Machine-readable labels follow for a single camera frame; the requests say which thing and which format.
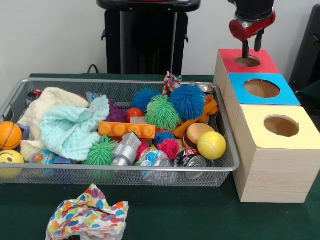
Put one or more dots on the orange plastic toy block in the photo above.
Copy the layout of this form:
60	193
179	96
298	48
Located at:
211	105

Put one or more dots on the dark green tablecloth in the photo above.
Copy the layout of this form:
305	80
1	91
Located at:
200	220
312	92

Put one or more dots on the clear mesh bin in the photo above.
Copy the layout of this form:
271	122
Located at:
75	178

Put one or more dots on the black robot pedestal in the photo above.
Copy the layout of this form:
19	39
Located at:
140	37

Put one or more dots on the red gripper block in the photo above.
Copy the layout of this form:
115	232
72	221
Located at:
240	31

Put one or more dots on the colourful spotted cloth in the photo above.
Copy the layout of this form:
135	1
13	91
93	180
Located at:
87	215

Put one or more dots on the wooden box with three holes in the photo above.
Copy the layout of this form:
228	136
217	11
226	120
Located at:
275	175

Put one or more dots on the orange basketball toy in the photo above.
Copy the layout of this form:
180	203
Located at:
10	135

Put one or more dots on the blue spiky rubber ball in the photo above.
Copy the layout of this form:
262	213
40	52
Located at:
188	101

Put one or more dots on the yellow tennis ball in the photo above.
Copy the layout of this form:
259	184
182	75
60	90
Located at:
212	145

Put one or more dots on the mint green waffle cloth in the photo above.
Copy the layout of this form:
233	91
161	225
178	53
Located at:
72	130

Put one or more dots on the black upright panel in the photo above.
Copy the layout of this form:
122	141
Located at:
308	45

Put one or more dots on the silver plastic toy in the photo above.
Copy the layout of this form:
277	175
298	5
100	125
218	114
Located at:
126	150

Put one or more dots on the yellow smiley ball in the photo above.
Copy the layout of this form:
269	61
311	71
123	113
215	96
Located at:
11	157

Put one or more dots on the green spiky rubber ball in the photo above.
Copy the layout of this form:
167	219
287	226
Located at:
162	112
100	153

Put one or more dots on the cream waffle cloth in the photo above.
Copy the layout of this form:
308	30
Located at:
30	110

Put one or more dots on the orange studded building brick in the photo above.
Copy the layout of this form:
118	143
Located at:
126	130

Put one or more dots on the toy hamburger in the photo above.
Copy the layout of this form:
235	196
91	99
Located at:
197	133

